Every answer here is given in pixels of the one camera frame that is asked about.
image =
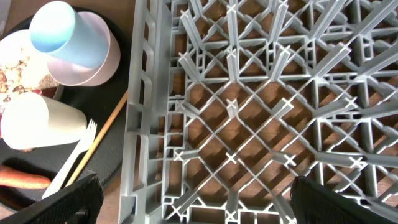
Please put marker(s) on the white plastic cup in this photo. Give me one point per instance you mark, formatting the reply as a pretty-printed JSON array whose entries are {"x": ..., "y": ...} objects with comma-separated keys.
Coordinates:
[{"x": 31, "y": 120}]

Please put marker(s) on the white plastic fork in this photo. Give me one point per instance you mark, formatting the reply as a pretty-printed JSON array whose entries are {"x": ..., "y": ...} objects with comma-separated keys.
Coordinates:
[{"x": 83, "y": 145}]

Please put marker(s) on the wooden chopstick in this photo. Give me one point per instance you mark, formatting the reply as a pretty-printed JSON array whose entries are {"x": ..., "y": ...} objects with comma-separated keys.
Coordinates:
[{"x": 97, "y": 140}]

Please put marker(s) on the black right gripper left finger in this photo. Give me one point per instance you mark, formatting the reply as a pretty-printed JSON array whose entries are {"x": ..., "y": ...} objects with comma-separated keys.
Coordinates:
[{"x": 80, "y": 202}]

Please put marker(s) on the grey plate with food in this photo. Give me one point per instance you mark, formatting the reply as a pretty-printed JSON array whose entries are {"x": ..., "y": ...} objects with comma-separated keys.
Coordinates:
[{"x": 23, "y": 69}]

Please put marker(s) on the orange carrot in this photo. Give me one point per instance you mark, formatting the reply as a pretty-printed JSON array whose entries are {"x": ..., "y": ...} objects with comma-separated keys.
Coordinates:
[{"x": 15, "y": 178}]

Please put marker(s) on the round black tray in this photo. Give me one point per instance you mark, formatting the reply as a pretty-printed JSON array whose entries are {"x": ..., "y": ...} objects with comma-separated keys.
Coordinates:
[{"x": 96, "y": 103}]

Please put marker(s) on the light blue plastic cup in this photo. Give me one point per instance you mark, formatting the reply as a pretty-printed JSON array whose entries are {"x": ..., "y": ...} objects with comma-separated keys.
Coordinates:
[{"x": 59, "y": 31}]

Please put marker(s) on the grey dishwasher rack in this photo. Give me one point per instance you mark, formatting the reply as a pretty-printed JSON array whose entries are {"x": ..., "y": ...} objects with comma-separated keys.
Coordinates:
[{"x": 231, "y": 100}]

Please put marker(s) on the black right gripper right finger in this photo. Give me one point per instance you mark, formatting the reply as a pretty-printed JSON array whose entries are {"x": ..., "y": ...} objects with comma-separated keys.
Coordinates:
[{"x": 314, "y": 203}]

